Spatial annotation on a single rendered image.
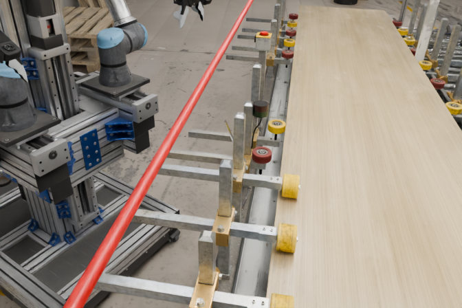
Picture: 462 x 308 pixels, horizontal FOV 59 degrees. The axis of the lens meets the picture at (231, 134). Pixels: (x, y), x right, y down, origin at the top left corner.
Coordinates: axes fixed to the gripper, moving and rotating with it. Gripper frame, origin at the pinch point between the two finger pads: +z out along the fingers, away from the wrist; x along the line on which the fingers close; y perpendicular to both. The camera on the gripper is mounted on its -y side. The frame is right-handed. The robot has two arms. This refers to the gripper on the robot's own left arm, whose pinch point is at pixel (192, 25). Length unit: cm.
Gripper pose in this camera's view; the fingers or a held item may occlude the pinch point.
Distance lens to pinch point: 180.1
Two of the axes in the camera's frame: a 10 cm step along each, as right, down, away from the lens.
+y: -8.3, -3.0, 4.7
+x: -5.5, 4.1, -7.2
